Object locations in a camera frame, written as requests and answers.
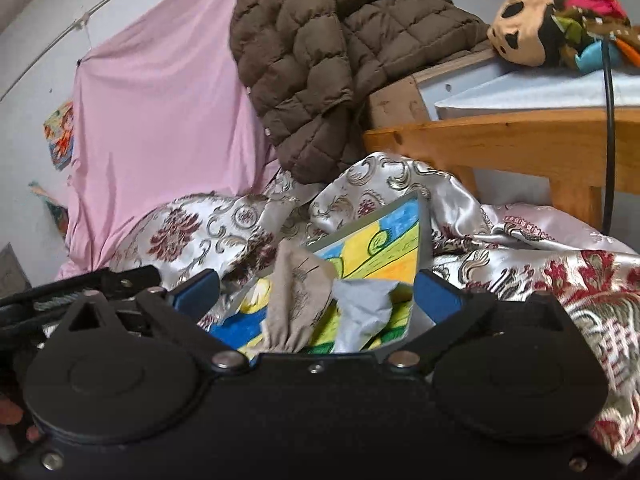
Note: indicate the tan-faced plush doll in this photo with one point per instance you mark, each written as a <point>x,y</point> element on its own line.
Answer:
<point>525,20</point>

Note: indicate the torn colourful wall sticker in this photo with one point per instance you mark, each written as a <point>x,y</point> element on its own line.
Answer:
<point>55,210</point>

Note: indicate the brown quilted puffer jacket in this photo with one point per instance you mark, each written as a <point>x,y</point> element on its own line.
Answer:
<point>310,50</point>

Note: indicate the colourful wall poster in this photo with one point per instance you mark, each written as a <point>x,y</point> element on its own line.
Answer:
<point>60,135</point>

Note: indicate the pink cloth sheet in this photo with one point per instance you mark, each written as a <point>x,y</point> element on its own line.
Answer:
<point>165,110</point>

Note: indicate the grey board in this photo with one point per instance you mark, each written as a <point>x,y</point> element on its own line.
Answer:
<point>12,270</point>

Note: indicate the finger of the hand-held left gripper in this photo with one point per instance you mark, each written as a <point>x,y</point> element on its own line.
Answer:
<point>115,277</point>

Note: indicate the grey cloth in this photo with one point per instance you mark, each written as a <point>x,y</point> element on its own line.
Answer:
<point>360,310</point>

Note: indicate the beige sock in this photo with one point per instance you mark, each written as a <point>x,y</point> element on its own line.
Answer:
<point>295,290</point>

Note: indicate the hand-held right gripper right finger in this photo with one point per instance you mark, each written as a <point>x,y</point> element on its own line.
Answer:
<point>440,296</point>

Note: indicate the grey box with colourful drawing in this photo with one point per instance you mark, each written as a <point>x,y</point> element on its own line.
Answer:
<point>385,240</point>

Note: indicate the brown wooden board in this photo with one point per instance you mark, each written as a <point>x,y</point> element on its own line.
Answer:
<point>397,102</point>

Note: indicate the floral satin blanket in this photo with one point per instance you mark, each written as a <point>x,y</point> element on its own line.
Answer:
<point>525,255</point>

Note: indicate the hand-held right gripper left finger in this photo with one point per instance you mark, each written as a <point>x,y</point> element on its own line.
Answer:
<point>192,289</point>

